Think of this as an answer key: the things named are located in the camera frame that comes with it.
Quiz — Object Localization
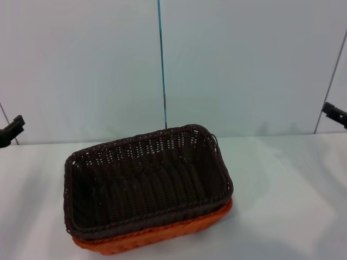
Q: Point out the dark brown woven basket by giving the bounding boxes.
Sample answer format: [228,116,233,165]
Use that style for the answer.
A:
[63,123,234,242]

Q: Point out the orange woven plastic basket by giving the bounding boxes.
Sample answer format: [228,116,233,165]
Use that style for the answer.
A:
[70,199,233,257]

